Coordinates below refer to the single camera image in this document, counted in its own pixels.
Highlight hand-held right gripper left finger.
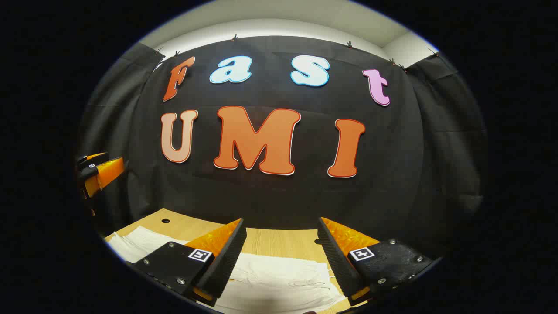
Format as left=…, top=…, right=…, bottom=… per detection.
left=131, top=218, right=248, bottom=307

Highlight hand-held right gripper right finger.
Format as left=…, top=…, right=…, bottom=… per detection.
left=317, top=217, right=436, bottom=306

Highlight white jeans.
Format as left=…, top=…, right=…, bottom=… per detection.
left=107, top=226, right=347, bottom=314

